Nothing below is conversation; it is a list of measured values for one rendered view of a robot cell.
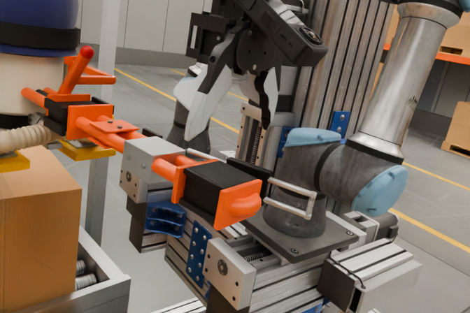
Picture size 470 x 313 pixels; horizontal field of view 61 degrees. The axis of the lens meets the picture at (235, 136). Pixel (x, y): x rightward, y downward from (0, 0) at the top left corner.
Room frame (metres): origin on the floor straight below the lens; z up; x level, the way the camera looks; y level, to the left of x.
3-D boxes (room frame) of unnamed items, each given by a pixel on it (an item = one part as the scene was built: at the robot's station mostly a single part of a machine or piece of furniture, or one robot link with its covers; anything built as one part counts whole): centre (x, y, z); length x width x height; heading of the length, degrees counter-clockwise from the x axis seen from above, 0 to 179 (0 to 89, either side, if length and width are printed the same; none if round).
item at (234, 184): (0.47, 0.01, 1.25); 0.08 x 0.07 x 0.05; 52
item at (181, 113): (1.25, 0.15, 1.20); 0.13 x 0.12 x 0.14; 11
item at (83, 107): (0.68, 0.28, 1.26); 0.10 x 0.08 x 0.06; 142
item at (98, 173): (1.63, 0.57, 0.50); 0.07 x 0.07 x 1.00; 46
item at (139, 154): (0.55, 0.11, 1.25); 0.07 x 0.07 x 0.04; 52
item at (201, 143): (1.24, 0.15, 1.09); 0.15 x 0.15 x 0.10
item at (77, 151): (0.91, 0.42, 1.15); 0.34 x 0.10 x 0.05; 52
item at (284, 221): (0.86, -0.17, 1.09); 0.15 x 0.15 x 0.10
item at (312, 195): (0.55, 0.02, 1.25); 0.31 x 0.03 x 0.05; 65
